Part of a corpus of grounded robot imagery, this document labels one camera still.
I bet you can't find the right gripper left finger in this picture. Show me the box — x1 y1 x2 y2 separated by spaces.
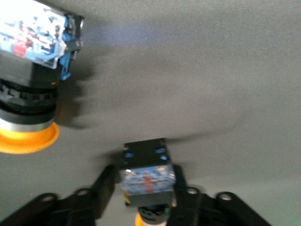
0 164 116 226

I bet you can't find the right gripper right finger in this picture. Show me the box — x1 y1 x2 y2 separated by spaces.
164 164 271 226

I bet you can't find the yellow cap push button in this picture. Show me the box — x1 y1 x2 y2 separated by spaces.
119 137 177 226
0 0 85 155

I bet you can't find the dark grey table mat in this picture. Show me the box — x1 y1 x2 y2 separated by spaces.
0 0 301 226

